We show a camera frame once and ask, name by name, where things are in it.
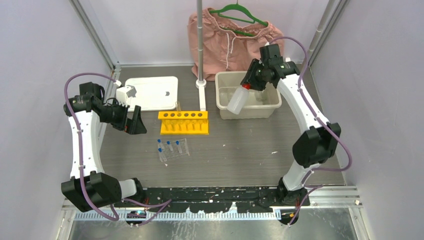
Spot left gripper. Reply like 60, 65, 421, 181
99, 98, 147, 134

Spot red capped wash bottle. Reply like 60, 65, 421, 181
227, 83, 251, 115

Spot white tray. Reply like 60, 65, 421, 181
125, 76, 178, 112

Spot clear glass test tube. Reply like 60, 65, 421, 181
175, 101, 182, 113

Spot large glass beaker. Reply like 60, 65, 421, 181
254, 90, 268, 104

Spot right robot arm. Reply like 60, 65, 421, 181
238, 44, 341, 206

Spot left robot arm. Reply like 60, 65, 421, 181
61, 82, 147, 213

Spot beige plastic bin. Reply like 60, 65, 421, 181
214, 71, 282, 120

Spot clear well plate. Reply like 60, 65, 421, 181
157, 138, 190, 163

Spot pink shorts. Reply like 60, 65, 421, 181
201, 8, 284, 81

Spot yellow test tube rack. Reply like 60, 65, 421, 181
157, 111, 210, 135

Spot left white stand base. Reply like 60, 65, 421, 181
195, 79, 207, 112

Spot green clothes hanger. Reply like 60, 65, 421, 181
208, 1, 269, 27

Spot right metal stand pole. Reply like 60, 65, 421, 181
304, 0, 336, 65

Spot metal stand pole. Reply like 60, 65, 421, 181
196, 0, 205, 87
304, 0, 336, 65

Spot left metal stand pole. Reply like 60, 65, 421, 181
196, 0, 205, 87

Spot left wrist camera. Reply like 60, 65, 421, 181
115, 85, 137, 106

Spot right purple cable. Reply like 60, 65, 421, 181
264, 35, 353, 227

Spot purple cable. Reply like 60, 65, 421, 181
264, 35, 353, 227
63, 72, 172, 227

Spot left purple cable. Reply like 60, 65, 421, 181
63, 72, 172, 227

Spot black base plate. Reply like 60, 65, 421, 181
132, 186, 307, 214

